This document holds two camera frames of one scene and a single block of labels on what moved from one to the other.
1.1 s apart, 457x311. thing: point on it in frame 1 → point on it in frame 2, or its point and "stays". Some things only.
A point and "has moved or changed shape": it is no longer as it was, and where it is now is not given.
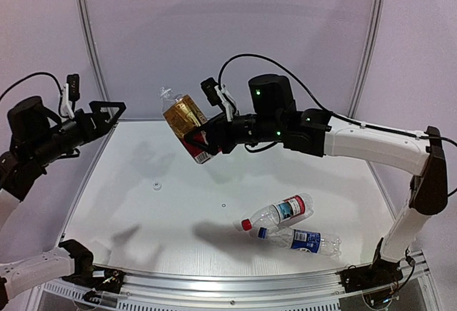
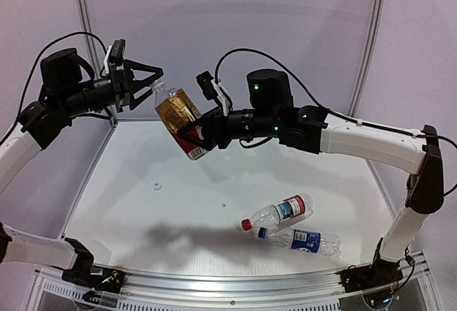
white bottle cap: x=156 y=186 stays
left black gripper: x=88 y=123 → x=120 y=86
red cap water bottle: x=288 y=210 stays
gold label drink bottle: x=183 y=114 has moved or changed shape
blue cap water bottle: x=309 y=241 stays
